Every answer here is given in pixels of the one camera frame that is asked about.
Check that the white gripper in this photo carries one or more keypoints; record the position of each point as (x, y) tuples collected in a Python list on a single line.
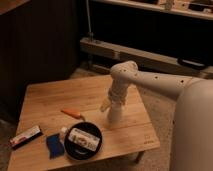
[(117, 93)]

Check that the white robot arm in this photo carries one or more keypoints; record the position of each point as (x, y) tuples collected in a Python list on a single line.
[(126, 73)]

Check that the orange carrot toy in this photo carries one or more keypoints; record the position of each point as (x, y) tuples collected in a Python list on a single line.
[(73, 113)]

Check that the white printed box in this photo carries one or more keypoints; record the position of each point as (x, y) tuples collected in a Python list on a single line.
[(84, 139)]

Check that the black round bowl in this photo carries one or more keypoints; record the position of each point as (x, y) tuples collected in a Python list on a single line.
[(80, 153)]

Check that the long grey case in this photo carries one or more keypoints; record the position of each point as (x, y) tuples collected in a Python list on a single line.
[(142, 58)]

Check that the small white bottle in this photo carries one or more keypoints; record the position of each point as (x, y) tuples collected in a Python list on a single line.
[(63, 132)]

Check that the wooden low table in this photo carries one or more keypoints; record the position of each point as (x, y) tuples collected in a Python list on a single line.
[(43, 106)]

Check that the metal vertical pole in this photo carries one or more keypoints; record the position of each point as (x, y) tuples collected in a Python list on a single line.
[(90, 33)]

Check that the blue sponge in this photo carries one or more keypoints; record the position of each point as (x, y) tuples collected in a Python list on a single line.
[(54, 146)]

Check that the black red toothpaste box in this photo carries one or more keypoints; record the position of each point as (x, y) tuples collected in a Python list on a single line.
[(25, 136)]

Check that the wooden shelf board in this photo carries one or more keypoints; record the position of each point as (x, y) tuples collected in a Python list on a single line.
[(176, 7)]

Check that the black case handle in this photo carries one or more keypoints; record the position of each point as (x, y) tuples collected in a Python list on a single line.
[(190, 64)]

